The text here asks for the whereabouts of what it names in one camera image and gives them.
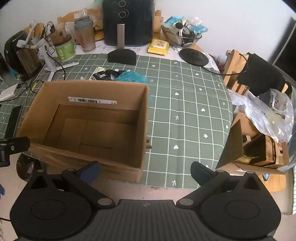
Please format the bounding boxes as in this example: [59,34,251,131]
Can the black phone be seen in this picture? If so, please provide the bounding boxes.
[5,105,23,139]

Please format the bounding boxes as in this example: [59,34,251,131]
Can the black kettle base cable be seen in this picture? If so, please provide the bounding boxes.
[203,53,249,76]

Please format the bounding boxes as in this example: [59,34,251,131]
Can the black flat packet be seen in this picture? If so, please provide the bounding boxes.
[92,70,127,81]

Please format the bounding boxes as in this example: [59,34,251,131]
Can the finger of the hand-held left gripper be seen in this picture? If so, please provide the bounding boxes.
[0,137,31,168]

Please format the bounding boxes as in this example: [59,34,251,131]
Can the blue mesh bath sponge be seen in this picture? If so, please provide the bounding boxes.
[115,71,152,104]

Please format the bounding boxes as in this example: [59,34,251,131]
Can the grey lid shaker bottle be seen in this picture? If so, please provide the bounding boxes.
[74,16,97,52]

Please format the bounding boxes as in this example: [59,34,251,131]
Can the yellow wet wipes pack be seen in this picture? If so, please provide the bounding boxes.
[148,39,171,55]

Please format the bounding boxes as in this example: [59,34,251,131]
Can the green label jar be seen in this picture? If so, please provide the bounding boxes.
[54,38,77,62]

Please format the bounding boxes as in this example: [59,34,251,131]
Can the black rounded appliance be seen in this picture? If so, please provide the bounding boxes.
[4,30,30,75]

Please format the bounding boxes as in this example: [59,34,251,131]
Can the wood-grain box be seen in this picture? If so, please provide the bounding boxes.
[16,47,43,81]

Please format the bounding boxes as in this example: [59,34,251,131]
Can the blue snack packet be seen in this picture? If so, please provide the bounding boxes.
[191,24,209,36]
[164,16,185,26]

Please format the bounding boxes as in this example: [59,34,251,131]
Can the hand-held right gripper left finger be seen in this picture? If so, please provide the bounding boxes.
[29,161,116,209]

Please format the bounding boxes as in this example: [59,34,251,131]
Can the clear glass bowl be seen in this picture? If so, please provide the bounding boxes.
[161,24,202,49]

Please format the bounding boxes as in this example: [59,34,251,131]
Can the light wooden chair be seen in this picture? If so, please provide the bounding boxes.
[154,10,164,33]
[223,49,292,98]
[57,11,78,25]

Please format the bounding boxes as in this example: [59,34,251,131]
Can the white printed table cover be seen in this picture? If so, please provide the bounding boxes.
[95,42,218,70]

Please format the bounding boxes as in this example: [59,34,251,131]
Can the black semicircular foam pad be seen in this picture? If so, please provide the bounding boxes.
[107,49,137,66]

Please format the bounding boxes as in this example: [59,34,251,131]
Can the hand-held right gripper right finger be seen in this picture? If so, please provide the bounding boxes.
[176,161,263,208]

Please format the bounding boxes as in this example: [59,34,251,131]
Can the clear plastic bag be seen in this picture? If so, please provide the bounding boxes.
[228,89,295,143]

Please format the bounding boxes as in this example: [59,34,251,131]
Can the dark blue air fryer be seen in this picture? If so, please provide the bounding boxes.
[102,0,156,50]

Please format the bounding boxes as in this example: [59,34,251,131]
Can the black round kettle base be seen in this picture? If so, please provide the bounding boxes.
[180,48,209,67]

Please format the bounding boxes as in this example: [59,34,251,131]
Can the black cloth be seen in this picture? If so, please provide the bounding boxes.
[238,53,287,97]

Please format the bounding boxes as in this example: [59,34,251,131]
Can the white small box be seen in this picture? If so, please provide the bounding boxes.
[0,83,19,101]

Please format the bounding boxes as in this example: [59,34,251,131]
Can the dark round stool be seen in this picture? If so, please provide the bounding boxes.
[17,153,42,184]

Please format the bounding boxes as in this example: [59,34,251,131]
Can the small brown cardboard box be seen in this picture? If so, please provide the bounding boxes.
[215,112,291,176]

